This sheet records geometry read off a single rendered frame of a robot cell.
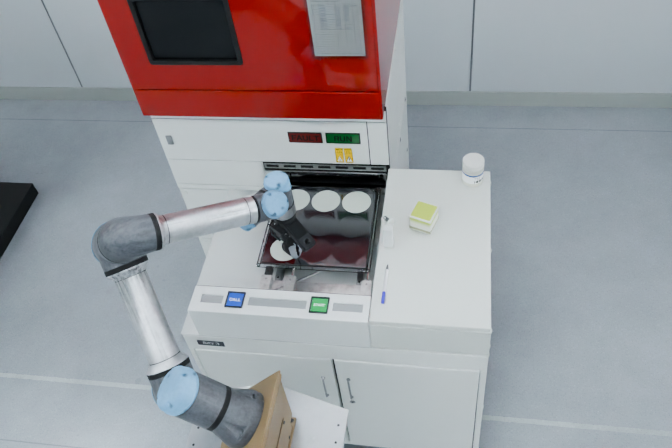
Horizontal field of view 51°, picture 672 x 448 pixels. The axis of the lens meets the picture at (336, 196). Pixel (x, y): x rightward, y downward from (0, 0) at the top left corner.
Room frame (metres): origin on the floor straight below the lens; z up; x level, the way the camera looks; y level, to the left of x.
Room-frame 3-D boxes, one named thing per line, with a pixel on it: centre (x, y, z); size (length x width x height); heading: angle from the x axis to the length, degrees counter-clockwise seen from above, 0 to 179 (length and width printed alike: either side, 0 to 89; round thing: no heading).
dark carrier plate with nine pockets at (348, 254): (1.55, 0.06, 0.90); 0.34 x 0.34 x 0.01; 75
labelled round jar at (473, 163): (1.59, -0.46, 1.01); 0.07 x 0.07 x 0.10
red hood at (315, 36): (2.12, 0.12, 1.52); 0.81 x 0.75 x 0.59; 75
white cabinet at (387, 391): (1.43, 0.01, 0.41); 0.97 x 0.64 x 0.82; 75
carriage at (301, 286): (1.29, 0.11, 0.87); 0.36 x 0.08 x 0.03; 75
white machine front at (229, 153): (1.82, 0.19, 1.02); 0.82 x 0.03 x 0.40; 75
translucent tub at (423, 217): (1.43, -0.27, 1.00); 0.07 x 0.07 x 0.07; 56
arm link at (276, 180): (1.43, 0.17, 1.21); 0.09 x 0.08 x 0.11; 130
